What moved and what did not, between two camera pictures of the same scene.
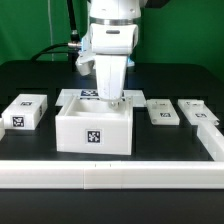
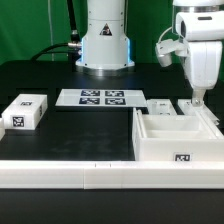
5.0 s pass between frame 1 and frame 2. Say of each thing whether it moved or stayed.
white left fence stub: stayed
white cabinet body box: moved
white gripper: moved
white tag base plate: stayed
